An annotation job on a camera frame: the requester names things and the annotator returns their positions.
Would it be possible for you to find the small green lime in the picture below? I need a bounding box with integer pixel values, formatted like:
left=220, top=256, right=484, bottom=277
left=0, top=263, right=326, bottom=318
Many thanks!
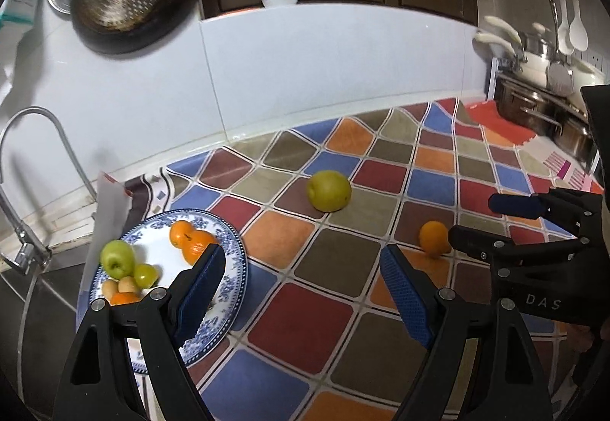
left=133, top=263, right=159, bottom=290

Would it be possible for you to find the small tan fruit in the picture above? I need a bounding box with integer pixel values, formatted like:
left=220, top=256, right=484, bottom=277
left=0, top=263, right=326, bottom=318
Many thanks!
left=118, top=275, right=141, bottom=295
left=101, top=279, right=119, bottom=303

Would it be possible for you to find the orange tangerine front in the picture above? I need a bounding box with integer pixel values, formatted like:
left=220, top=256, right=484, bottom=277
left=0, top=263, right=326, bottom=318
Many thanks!
left=109, top=292, right=141, bottom=306

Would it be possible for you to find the orange tangerine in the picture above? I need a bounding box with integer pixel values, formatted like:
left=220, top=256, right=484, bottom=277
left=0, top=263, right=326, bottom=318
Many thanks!
left=170, top=220, right=196, bottom=250
left=419, top=221, right=452, bottom=258
left=109, top=292, right=141, bottom=306

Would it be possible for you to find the green apple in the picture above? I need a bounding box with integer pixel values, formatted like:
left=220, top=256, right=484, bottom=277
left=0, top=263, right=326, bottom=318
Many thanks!
left=100, top=239, right=135, bottom=281

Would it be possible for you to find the blue white porcelain plate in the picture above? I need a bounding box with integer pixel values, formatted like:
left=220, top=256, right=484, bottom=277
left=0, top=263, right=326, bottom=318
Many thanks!
left=88, top=208, right=250, bottom=377

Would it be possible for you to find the large orange with stem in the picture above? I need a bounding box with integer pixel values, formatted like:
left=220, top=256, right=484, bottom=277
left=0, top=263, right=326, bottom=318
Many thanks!
left=181, top=230, right=218, bottom=266

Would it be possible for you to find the red striped mat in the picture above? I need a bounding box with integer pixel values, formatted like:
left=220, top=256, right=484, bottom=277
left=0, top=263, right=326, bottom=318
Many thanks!
left=465, top=101, right=604, bottom=194

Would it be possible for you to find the steel pot on rack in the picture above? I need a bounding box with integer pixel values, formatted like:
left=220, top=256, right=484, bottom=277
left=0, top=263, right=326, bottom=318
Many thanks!
left=494, top=74, right=565, bottom=137

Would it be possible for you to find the stainless steel sink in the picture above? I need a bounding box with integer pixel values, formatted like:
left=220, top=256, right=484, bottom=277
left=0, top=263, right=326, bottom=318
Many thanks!
left=1, top=245, right=89, bottom=420

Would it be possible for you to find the colourful diamond pattern tablecloth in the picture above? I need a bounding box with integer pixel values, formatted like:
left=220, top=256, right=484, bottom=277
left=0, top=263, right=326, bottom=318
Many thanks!
left=75, top=97, right=607, bottom=421

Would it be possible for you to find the white plastic ladle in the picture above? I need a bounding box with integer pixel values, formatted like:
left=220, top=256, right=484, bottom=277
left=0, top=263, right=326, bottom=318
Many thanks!
left=569, top=0, right=589, bottom=51

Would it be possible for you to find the thin gooseneck faucet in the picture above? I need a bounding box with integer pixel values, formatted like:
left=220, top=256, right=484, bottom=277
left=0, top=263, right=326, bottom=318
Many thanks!
left=0, top=105, right=100, bottom=203

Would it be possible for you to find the black frying pan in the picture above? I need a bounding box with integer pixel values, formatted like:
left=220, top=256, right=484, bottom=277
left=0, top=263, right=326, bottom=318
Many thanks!
left=70, top=0, right=197, bottom=55

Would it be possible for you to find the white handled pot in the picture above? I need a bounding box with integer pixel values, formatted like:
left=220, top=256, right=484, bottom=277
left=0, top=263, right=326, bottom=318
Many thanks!
left=474, top=16, right=556, bottom=89

